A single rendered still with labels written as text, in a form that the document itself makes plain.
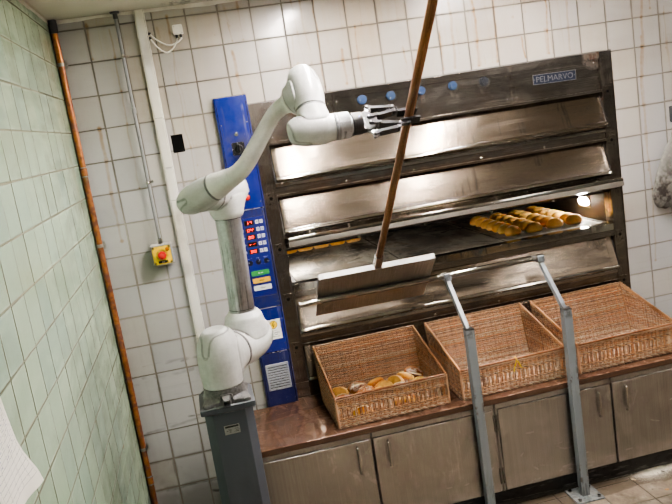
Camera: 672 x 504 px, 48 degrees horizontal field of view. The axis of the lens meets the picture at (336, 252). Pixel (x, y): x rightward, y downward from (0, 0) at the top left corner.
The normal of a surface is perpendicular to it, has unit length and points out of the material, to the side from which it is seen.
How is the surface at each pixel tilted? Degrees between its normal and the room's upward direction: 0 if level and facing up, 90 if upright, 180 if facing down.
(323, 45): 90
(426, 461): 90
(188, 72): 90
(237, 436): 90
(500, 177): 70
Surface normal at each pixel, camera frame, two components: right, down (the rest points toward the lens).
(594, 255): 0.13, -0.19
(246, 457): 0.21, 0.14
